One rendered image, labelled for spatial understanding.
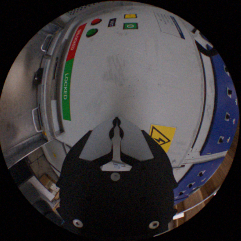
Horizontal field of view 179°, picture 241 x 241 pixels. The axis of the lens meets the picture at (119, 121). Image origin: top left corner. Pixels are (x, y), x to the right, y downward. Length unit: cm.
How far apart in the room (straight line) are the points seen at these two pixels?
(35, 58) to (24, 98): 18
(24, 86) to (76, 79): 29
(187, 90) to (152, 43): 11
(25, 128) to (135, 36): 47
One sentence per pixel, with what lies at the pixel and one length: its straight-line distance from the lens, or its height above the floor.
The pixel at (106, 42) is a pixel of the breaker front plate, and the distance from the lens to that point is 19.
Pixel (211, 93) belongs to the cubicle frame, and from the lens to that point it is 47.
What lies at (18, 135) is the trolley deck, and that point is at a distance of 42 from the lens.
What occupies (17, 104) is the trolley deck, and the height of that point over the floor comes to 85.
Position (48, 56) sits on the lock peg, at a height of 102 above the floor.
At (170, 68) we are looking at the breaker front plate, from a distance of 15.
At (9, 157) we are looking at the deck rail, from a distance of 45.
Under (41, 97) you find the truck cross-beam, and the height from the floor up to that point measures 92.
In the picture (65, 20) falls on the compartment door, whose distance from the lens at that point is 62.
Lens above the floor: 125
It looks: 12 degrees down
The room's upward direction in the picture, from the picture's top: 98 degrees clockwise
